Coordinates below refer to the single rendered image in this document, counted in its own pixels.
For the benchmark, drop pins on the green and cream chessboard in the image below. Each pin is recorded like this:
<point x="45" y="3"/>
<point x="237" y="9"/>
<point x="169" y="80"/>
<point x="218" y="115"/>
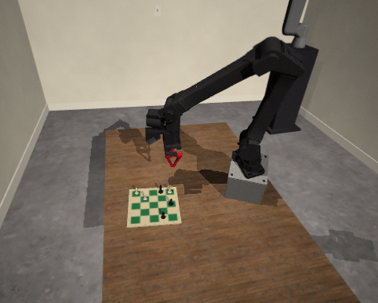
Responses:
<point x="145" y="213"/>

